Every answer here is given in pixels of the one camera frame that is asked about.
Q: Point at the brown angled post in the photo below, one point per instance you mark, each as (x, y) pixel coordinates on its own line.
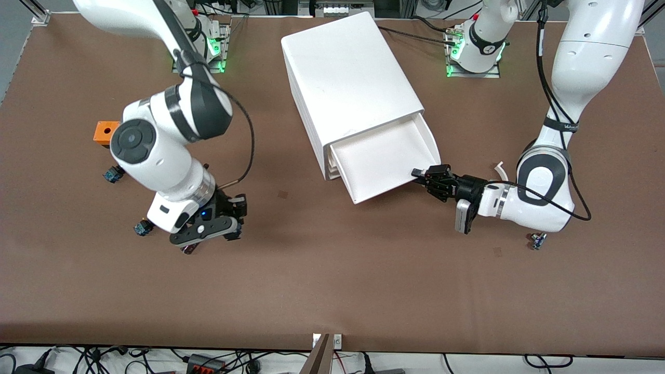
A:
(318, 358)

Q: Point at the dark purple capacitor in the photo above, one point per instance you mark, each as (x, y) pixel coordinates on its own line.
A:
(188, 250)

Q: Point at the red push button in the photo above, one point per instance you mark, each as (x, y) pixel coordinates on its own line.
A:
(111, 175)

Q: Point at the white mounting bracket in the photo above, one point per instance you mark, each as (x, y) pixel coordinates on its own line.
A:
(337, 341)

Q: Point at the orange box with hole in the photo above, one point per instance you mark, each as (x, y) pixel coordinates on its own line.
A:
(105, 131)

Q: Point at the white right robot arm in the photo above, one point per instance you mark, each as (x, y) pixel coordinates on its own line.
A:
(156, 166)

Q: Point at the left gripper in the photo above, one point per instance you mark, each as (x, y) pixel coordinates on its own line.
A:
(469, 188)

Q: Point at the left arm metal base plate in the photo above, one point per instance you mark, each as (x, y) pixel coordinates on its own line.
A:
(473, 75)

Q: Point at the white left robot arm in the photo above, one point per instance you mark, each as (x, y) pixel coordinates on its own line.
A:
(545, 182)

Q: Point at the white curved plastic piece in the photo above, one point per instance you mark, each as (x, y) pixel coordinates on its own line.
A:
(500, 167)

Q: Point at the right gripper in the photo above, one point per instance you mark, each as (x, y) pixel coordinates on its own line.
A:
(224, 204)

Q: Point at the brown table mat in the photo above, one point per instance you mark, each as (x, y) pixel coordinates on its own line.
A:
(332, 285)

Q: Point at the green push button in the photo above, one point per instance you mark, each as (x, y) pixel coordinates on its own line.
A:
(141, 228)

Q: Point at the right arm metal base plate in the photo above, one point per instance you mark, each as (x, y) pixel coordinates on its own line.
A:
(222, 52)

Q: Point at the small blue potentiometer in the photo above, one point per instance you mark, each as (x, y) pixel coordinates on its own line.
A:
(537, 241)

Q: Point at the black power adapter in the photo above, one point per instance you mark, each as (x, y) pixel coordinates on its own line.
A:
(34, 370)

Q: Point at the black power strip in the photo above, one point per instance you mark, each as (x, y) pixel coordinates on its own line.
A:
(205, 364)

